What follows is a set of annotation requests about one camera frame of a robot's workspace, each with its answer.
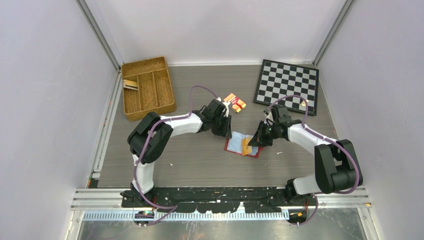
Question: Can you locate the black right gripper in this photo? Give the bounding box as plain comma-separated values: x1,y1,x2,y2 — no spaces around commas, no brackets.
248,120,279,147

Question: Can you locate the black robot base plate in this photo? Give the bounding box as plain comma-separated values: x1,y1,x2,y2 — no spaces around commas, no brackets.
120,186,316,214

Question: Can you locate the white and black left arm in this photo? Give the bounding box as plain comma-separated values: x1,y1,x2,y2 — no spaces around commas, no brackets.
127,98,232,207

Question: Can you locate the pale cards left in tray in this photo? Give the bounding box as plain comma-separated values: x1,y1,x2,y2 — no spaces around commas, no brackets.
123,79,139,91

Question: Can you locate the black and white chessboard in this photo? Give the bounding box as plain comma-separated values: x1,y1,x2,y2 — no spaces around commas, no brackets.
253,59,320,116

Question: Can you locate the red leather card holder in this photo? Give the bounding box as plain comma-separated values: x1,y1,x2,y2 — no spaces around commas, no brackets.
224,131,263,158

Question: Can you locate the woven wicker divided tray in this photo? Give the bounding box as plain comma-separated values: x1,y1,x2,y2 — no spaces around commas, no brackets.
121,56,177,122

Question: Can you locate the red and gold card box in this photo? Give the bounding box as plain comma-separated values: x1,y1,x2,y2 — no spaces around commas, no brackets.
223,93,247,113

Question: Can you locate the aluminium frame rail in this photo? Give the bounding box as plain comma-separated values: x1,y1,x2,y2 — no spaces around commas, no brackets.
88,70,123,182

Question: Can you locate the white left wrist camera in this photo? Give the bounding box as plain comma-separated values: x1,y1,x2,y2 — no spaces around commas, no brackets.
216,97,231,118

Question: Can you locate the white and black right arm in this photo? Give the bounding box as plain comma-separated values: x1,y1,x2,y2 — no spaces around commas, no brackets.
248,105,363,205

